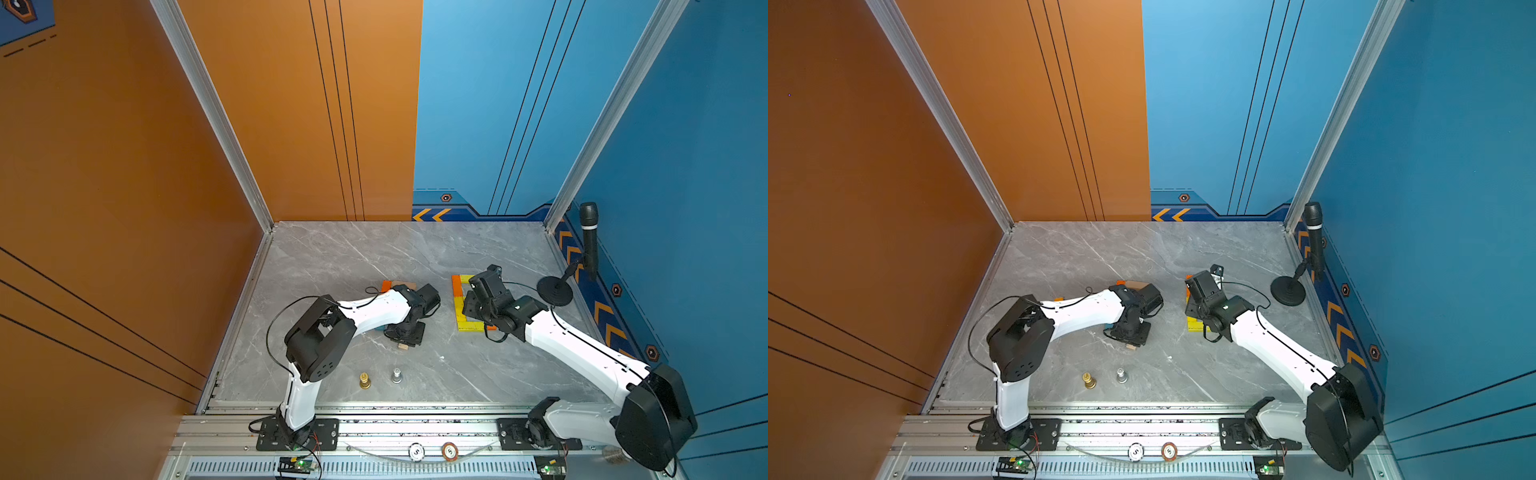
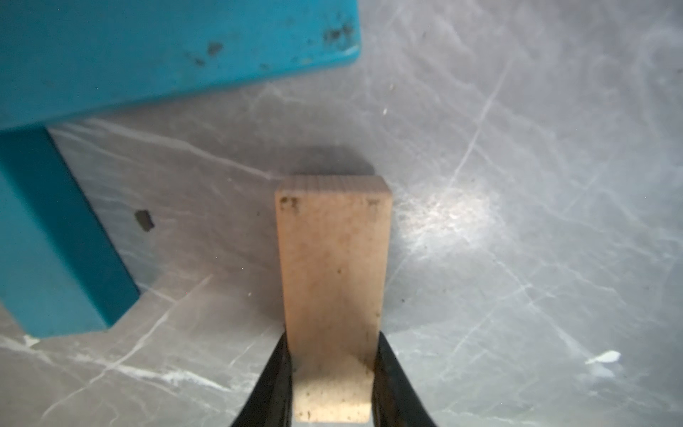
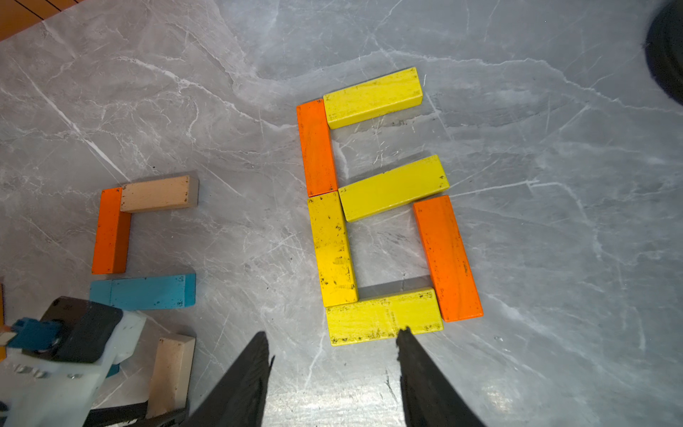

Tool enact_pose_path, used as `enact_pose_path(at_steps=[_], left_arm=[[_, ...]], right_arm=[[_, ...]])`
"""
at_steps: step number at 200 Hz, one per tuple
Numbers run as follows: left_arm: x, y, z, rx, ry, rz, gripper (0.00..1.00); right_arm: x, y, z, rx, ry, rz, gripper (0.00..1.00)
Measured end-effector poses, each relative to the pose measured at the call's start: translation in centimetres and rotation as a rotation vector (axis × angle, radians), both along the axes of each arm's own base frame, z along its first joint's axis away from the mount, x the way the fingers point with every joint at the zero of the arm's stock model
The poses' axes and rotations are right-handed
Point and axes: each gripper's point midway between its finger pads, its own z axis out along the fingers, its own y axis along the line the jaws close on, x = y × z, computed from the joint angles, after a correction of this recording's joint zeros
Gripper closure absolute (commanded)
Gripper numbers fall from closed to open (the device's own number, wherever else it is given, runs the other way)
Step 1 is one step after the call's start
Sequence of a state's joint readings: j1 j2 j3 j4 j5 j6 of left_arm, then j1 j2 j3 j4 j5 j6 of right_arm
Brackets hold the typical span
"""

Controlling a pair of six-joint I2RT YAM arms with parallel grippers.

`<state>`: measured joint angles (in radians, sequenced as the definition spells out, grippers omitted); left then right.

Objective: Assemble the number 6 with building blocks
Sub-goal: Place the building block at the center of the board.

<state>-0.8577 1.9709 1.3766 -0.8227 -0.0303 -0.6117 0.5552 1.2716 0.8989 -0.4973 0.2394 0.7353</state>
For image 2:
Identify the teal block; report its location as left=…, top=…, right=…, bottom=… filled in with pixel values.
left=1, top=1, right=361, bottom=130
left=1, top=128, right=140, bottom=338

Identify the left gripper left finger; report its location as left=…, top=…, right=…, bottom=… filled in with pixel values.
left=231, top=334, right=293, bottom=427

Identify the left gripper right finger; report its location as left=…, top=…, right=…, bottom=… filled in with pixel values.
left=372, top=333, right=437, bottom=427

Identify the pale cream wooden block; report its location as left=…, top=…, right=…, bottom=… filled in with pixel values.
left=275, top=175, right=393, bottom=423

